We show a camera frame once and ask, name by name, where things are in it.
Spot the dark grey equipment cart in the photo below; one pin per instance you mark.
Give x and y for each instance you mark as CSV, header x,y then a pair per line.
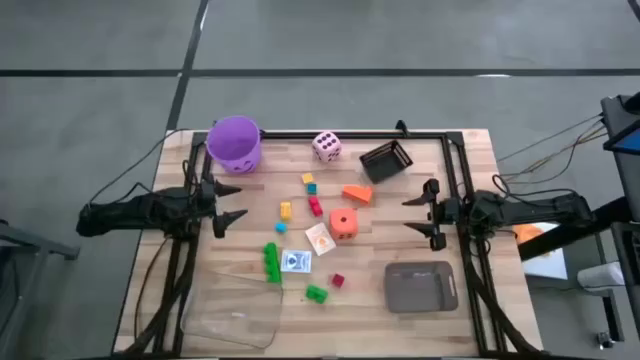
x,y
629,185

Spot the light blue small toy block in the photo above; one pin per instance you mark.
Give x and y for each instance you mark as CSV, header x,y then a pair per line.
x,y
280,227

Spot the yellow toy brick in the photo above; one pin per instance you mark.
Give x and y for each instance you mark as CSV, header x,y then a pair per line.
x,y
285,211

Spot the black frame clamp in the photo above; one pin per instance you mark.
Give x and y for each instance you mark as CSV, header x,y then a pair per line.
x,y
401,128

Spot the blue-print card deck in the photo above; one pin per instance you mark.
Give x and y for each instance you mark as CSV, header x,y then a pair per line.
x,y
296,261

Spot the pink foam die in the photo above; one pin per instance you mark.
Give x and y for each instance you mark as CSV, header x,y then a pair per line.
x,y
327,146

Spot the small black castor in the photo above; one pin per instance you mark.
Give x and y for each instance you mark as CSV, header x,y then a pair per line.
x,y
605,340

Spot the short green toy brick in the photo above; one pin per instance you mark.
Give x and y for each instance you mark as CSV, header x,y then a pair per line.
x,y
316,294

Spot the black diagonal beam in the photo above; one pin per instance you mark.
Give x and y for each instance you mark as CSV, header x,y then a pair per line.
x,y
575,230

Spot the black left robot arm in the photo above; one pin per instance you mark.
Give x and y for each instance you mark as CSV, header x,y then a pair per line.
x,y
130,210

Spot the yellow small toy block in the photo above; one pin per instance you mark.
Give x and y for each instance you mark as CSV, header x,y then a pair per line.
x,y
307,178

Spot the orange object beside table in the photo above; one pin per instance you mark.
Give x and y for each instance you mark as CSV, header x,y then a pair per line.
x,y
529,233

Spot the purple pumpkin-face bucket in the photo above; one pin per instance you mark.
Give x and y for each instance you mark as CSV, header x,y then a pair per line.
x,y
235,145

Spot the dark equipment stand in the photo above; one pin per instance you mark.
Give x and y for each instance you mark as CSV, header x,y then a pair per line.
x,y
631,260

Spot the long green toy brick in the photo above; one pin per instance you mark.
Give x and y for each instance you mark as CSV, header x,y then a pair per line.
x,y
272,263

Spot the orange foam die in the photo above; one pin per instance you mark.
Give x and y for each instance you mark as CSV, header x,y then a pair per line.
x,y
343,223

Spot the black slotted plastic basket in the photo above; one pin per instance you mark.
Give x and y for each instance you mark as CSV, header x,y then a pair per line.
x,y
385,161

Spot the white board on floor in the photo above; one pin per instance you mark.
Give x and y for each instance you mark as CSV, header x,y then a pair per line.
x,y
547,267

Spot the grey metal side table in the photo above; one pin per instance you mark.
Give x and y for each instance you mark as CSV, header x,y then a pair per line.
x,y
35,246

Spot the red toy brick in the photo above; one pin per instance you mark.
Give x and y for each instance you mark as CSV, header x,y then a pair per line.
x,y
315,206

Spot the clear plastic bin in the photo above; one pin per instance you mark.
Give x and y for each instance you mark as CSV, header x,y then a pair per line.
x,y
230,310

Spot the teal small toy block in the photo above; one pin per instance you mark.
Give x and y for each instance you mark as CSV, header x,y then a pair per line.
x,y
311,189

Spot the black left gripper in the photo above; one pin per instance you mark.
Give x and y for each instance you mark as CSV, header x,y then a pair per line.
x,y
202,207

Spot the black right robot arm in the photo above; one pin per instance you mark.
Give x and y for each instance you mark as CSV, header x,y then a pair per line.
x,y
530,207

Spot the white paper roll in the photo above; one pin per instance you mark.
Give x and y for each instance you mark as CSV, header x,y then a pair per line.
x,y
600,275

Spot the orange wedge toy brick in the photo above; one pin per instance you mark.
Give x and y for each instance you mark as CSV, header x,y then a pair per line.
x,y
357,194

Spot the small red toy cube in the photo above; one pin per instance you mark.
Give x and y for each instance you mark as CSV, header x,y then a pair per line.
x,y
338,280

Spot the grey translucent plastic tray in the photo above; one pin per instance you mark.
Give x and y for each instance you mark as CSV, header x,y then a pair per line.
x,y
417,287

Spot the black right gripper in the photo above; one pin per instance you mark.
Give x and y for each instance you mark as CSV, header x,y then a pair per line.
x,y
455,210

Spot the blue-screen monitor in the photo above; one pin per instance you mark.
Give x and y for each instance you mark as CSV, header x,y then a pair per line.
x,y
631,142

